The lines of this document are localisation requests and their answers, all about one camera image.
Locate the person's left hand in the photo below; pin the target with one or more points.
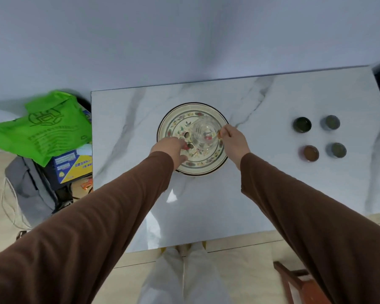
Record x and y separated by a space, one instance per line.
167 148

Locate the person's right hand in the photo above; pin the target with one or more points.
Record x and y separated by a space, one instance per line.
236 142

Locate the person's right fingers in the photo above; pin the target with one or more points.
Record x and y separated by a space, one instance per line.
224 131

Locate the person's left fingers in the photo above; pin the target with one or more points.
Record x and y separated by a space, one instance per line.
182 155

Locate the clear glass cup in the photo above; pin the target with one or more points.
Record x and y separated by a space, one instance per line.
204 132

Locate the person's right forearm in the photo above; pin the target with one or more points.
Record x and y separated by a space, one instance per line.
319 218

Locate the person's left forearm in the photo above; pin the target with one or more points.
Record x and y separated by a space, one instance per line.
82 224

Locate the small red fruit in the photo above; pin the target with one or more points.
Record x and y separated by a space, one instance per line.
185 146

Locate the round floral ceramic plate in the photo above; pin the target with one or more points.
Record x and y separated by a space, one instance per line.
205 164

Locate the dark green small tea cup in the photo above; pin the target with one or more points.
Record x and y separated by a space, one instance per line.
302 125

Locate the brown small tea cup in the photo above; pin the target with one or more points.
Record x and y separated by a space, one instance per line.
310 153

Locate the orange small packet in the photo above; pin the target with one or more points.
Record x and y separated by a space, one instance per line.
87 185

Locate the grey blue small tea cup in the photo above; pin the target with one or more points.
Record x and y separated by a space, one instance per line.
331 122

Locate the blue and yellow box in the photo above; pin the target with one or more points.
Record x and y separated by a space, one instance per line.
71 166

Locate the grey green small tea cup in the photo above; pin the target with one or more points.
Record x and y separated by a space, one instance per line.
337 150

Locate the person's legs in white trousers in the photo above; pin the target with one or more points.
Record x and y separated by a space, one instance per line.
183 278

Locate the green plastic bag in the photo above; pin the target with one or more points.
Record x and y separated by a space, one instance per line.
44 126

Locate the grey backpack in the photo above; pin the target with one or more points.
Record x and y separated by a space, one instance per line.
28 189

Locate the brown wooden chair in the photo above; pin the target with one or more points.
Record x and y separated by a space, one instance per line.
304 288

